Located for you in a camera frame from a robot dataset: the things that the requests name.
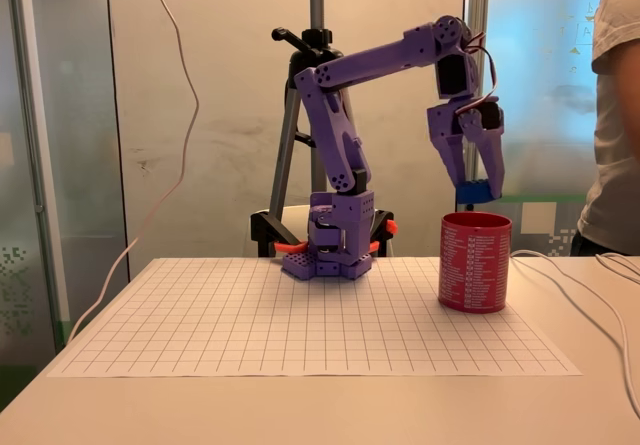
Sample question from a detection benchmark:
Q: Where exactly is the short white cable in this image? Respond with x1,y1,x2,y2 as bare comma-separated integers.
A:
593,251,640,287

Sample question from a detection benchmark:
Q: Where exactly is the white grid paper sheet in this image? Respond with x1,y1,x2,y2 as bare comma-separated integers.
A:
47,256,584,379

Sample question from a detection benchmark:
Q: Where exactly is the blue toy brick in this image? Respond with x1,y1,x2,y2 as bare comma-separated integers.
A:
454,178,494,205

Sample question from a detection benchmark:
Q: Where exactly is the red cup with white print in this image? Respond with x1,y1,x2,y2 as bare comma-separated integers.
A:
437,211,514,314

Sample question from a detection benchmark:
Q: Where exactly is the thin pink hanging cable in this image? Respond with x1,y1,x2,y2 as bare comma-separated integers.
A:
67,0,201,344

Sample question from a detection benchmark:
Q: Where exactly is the long white cable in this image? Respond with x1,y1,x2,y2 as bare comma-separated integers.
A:
508,248,640,419

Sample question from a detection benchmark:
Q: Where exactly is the black clamp with orange handle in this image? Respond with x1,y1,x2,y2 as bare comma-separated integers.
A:
249,208,310,259
367,208,401,258

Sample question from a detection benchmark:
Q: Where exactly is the person's white T-shirt torso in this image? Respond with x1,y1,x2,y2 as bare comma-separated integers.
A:
569,0,640,257

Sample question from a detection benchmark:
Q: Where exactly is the red white servo wire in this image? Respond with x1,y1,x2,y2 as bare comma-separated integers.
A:
460,31,501,117

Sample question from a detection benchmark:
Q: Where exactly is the grey metal frame post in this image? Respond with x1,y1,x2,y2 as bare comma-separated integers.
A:
3,0,72,339
455,0,492,212

